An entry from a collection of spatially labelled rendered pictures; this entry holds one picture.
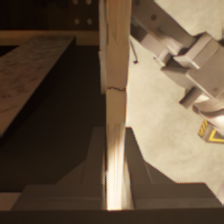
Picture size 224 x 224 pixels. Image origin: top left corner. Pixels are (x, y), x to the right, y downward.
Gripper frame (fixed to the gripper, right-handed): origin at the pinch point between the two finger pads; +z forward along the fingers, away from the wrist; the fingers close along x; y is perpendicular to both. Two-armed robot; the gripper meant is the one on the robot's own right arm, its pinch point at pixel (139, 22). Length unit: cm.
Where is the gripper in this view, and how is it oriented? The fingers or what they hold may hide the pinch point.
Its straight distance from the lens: 26.8
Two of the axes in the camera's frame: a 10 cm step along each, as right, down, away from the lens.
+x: 0.5, -3.0, 9.5
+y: -6.1, 7.4, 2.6
